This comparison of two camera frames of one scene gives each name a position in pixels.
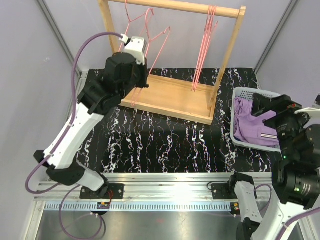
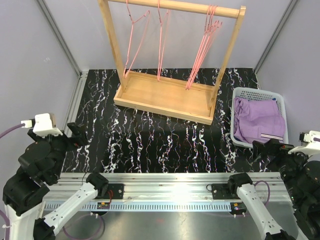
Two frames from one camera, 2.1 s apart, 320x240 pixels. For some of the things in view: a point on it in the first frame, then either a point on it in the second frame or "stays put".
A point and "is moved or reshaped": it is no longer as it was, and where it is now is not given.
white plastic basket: (248, 93) stays put
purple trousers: (253, 129) stays put
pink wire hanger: (129, 21) is moved or reshaped
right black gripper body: (289, 125) to (288, 164)
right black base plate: (223, 191) stays put
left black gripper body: (139, 76) to (61, 144)
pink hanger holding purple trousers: (150, 40) to (160, 41)
